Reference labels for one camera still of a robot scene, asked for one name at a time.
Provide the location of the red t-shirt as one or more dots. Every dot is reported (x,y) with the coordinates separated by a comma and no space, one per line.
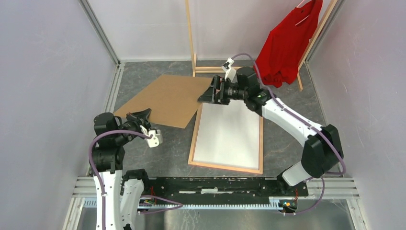
(278,60)

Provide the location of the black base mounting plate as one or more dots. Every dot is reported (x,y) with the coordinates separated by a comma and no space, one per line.
(221,190)

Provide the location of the pink wooden picture frame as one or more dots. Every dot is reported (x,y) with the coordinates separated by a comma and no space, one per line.
(193,149)

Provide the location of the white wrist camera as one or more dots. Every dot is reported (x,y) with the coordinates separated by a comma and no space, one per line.
(154,136)
(230,72)

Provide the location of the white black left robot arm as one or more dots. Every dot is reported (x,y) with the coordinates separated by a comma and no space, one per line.
(118,193)

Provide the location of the brown backing board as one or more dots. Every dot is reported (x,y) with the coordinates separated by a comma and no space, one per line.
(173,99)

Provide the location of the wooden clothes rack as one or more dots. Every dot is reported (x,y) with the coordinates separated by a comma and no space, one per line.
(322,25)

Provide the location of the seascape photo print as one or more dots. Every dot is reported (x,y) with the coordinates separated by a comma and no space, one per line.
(228,136)

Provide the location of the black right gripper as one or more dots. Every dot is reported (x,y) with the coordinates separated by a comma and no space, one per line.
(209,95)

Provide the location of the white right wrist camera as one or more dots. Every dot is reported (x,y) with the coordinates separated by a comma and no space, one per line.
(230,72)

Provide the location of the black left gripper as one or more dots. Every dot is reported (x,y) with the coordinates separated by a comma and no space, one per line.
(143,114)

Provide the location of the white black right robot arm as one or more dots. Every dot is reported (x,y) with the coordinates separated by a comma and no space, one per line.
(322,147)

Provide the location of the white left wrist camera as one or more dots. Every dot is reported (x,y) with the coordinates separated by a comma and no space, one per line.
(154,136)

